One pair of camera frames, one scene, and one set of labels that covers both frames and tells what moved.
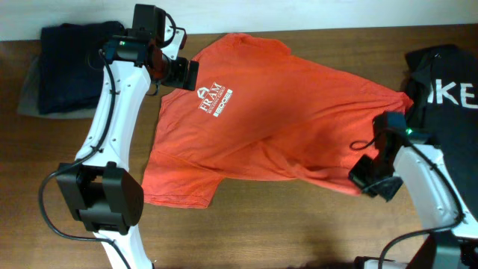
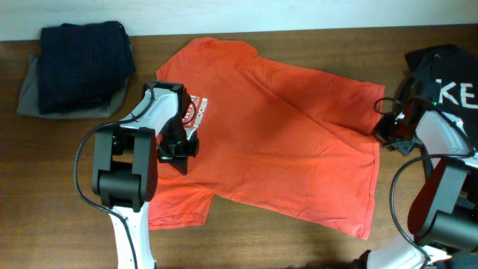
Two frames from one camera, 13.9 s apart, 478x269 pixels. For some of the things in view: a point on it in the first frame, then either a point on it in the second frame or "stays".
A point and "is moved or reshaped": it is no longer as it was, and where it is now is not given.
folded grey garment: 29,100 stays
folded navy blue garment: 72,68 stays
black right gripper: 356,175 -> 379,132
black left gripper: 177,79 -> 178,160
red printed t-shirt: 252,107 is moved or reshaped
